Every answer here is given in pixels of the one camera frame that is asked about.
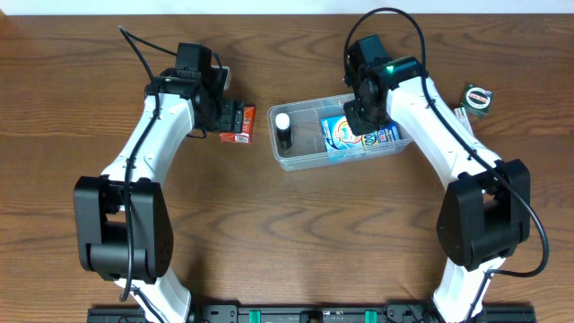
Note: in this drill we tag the dark green round-label box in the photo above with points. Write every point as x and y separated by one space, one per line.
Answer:
476 100

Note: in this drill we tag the red snack packet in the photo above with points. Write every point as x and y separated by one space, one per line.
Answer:
245 136

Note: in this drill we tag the black bottle white cap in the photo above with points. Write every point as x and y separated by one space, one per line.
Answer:
283 130

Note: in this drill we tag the white green medicine box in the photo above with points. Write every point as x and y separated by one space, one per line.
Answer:
463 119

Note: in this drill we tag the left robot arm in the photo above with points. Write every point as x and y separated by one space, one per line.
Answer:
123 227

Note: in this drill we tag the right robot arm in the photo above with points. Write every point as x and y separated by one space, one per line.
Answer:
484 215

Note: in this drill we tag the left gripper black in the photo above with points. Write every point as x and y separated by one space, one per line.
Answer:
238 117

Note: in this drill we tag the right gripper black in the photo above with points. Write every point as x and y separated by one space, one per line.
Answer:
360 119

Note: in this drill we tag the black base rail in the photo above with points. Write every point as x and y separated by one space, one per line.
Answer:
393 312

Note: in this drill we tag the blue Kool Fever box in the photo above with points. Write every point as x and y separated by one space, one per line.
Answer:
343 145

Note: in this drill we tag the clear plastic container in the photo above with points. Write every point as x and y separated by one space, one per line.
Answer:
308 148

